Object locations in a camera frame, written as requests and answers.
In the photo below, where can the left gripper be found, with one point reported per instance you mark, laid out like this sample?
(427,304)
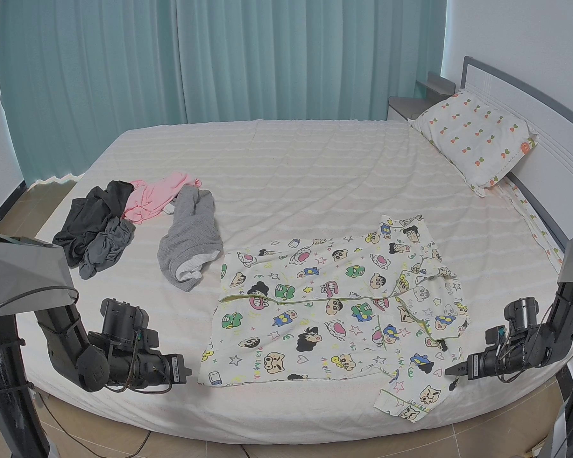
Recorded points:
(164,369)

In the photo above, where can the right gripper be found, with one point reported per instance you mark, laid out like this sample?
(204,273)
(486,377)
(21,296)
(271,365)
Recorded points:
(482,365)

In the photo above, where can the white printed pyjama top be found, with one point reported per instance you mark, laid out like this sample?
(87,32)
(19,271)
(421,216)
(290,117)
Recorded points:
(315,313)

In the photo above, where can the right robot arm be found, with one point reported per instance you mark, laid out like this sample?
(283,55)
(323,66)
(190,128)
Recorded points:
(568,294)

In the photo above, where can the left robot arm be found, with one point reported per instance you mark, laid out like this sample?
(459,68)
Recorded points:
(57,337)

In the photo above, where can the grey garment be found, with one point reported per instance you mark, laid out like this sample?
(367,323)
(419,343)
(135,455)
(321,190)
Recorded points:
(191,236)

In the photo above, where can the black garment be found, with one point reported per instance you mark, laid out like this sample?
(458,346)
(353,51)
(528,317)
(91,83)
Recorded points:
(95,217)

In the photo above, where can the pink garment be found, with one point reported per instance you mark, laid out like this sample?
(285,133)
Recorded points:
(153,198)

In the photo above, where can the white printed pillow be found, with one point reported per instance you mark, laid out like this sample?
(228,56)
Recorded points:
(472,136)

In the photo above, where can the bed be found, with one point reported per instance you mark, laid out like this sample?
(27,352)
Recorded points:
(315,174)

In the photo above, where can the grey bedside table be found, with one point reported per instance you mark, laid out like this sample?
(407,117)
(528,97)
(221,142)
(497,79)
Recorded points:
(410,105)

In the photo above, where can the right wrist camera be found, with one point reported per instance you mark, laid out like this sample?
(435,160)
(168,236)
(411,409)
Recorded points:
(495,337)

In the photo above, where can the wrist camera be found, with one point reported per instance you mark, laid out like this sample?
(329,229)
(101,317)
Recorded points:
(495,337)
(148,339)

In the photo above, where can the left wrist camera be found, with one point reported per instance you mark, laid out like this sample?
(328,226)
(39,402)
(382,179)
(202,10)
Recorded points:
(148,339)

